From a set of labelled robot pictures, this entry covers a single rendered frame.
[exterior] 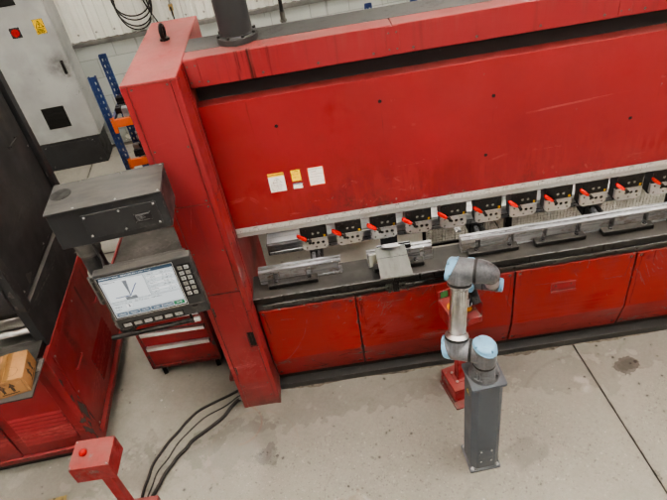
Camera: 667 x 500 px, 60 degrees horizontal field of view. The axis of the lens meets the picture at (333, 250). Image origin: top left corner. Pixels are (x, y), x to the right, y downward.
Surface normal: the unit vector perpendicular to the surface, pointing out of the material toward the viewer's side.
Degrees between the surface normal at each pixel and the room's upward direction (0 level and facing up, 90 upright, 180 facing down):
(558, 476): 0
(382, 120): 90
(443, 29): 90
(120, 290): 90
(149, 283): 90
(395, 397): 0
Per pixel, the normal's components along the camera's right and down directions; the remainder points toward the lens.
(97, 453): -0.14, -0.76
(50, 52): 0.14, 0.61
